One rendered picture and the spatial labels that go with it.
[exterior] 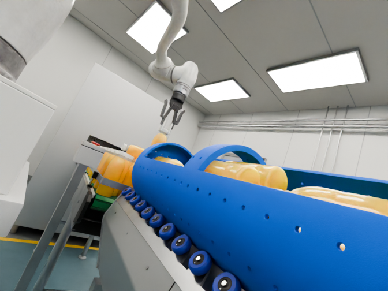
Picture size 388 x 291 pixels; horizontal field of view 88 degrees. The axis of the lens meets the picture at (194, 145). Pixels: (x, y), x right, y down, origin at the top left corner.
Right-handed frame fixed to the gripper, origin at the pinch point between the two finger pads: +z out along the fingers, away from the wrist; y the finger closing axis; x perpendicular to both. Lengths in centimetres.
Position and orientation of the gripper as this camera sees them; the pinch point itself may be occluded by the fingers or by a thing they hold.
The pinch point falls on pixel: (165, 127)
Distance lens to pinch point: 112.4
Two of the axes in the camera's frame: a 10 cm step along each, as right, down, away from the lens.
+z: -3.6, 9.1, -2.0
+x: -5.0, -0.1, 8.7
